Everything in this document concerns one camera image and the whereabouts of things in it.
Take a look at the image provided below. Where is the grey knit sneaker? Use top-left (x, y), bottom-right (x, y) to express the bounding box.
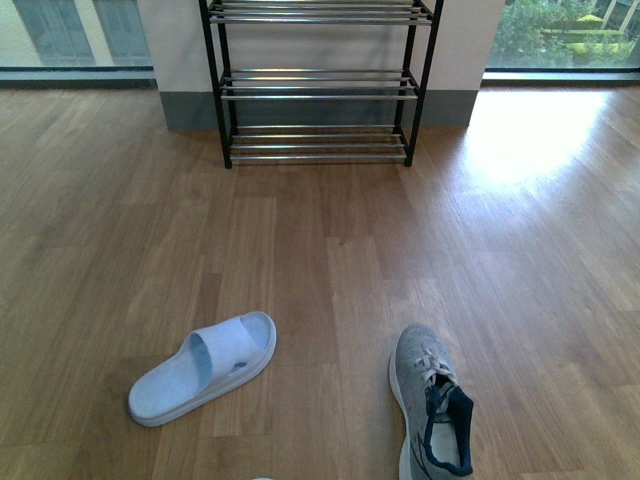
top-left (389, 324), bottom-right (474, 479)

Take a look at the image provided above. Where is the light blue slide slipper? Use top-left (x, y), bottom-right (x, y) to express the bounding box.
top-left (128, 311), bottom-right (277, 427)

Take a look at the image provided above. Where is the black metal shoe rack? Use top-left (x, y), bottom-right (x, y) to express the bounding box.
top-left (199, 1), bottom-right (444, 168)

